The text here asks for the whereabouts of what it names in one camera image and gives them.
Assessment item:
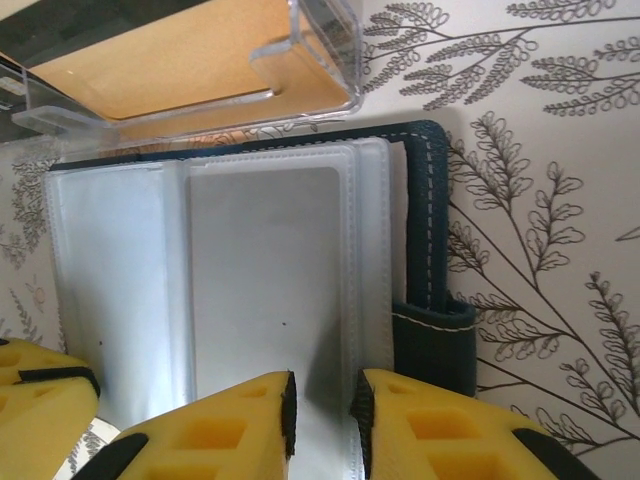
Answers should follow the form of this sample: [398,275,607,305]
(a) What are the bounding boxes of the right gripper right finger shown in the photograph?
[348,367,597,480]

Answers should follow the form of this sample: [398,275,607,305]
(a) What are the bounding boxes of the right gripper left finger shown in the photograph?
[102,368,300,480]

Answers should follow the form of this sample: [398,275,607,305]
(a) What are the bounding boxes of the gold card with black stripe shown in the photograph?
[0,0,351,121]

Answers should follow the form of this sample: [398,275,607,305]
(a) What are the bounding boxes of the clear acrylic card organizer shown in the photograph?
[0,0,364,151]

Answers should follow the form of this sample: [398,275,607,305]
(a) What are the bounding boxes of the silver grey credit card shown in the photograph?
[188,166,346,401]

